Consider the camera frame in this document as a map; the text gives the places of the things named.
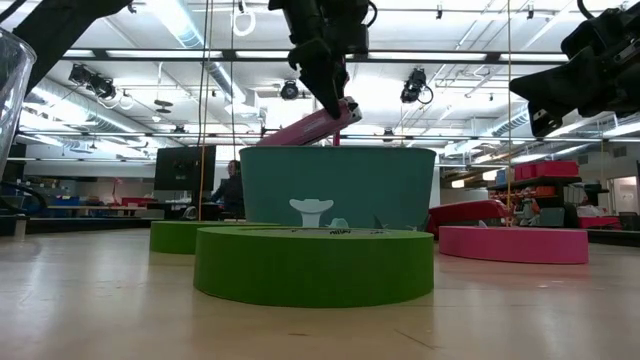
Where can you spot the person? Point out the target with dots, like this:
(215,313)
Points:
(231,192)

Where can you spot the black computer monitor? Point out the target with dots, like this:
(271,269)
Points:
(185,167)

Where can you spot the pink stapler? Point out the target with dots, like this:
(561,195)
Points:
(305,131)

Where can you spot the red box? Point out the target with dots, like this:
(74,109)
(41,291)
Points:
(599,222)

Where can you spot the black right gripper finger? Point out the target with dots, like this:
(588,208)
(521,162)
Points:
(546,120)
(560,85)

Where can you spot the shelf with red bins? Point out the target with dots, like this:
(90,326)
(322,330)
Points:
(540,172)

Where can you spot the red stapler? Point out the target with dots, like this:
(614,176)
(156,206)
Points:
(465,212)

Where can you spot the green tape roll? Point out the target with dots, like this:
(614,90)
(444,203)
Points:
(310,270)
(172,237)

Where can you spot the pink tape roll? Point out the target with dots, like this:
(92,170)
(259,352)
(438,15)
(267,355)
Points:
(515,245)

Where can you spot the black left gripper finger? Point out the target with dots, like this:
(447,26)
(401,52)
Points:
(322,75)

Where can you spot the clear plastic tray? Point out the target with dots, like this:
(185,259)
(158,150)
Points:
(15,75)

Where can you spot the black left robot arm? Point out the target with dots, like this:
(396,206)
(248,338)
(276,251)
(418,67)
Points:
(60,30)

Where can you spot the teal plastic bin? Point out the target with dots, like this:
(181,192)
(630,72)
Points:
(375,185)

